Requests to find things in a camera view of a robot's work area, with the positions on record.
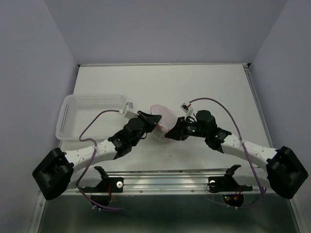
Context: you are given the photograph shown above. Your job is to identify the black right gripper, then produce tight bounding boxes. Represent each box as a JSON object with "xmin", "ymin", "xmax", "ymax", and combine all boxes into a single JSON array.
[{"xmin": 164, "ymin": 116, "xmax": 207, "ymax": 141}]

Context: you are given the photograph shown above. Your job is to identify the white mesh laundry bag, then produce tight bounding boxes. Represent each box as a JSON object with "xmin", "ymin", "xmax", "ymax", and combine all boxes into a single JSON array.
[{"xmin": 150, "ymin": 104, "xmax": 177, "ymax": 143}]

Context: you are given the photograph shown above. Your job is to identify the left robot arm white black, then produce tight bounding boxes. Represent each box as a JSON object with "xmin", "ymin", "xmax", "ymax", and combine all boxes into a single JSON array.
[{"xmin": 32, "ymin": 111, "xmax": 162, "ymax": 200}]

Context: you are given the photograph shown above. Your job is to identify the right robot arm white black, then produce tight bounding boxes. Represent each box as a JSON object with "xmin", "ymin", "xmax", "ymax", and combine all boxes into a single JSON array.
[{"xmin": 165, "ymin": 110, "xmax": 309, "ymax": 199}]

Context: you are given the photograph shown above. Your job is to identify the white perforated plastic basket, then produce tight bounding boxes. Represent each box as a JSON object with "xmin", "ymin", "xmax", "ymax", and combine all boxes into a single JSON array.
[{"xmin": 55, "ymin": 94, "xmax": 127, "ymax": 141}]

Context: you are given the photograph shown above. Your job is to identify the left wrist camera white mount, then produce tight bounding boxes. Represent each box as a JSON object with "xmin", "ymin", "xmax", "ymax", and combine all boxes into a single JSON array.
[{"xmin": 119, "ymin": 102, "xmax": 138, "ymax": 119}]

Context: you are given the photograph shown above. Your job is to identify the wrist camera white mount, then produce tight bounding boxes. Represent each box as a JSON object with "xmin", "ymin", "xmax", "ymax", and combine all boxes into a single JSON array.
[
  {"xmin": 180, "ymin": 102, "xmax": 193, "ymax": 119},
  {"xmin": 119, "ymin": 102, "xmax": 138, "ymax": 119}
]

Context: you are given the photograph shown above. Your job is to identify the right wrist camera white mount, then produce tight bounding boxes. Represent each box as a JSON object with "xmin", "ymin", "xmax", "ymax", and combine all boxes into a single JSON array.
[{"xmin": 180, "ymin": 102, "xmax": 193, "ymax": 119}]

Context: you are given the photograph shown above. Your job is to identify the aluminium front rail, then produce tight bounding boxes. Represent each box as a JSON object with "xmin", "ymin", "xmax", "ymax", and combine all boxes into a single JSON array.
[{"xmin": 67, "ymin": 167, "xmax": 271, "ymax": 195}]

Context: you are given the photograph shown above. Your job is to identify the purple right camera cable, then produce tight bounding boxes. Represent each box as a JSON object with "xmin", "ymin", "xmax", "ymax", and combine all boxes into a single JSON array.
[{"xmin": 189, "ymin": 98, "xmax": 267, "ymax": 211}]

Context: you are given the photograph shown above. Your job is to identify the purple camera cable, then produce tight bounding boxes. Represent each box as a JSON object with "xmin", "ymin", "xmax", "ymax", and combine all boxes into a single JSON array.
[
  {"xmin": 189, "ymin": 98, "xmax": 267, "ymax": 211},
  {"xmin": 77, "ymin": 110, "xmax": 125, "ymax": 211}
]

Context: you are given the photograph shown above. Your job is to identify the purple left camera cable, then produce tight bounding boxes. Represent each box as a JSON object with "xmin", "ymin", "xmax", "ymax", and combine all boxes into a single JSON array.
[{"xmin": 77, "ymin": 110, "xmax": 125, "ymax": 211}]

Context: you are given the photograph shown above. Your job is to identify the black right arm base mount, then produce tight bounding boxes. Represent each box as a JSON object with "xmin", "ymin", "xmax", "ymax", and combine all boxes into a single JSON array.
[{"xmin": 206, "ymin": 165, "xmax": 253, "ymax": 209}]

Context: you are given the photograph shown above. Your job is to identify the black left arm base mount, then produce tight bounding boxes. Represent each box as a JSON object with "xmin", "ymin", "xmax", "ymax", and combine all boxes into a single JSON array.
[{"xmin": 77, "ymin": 166, "xmax": 125, "ymax": 212}]

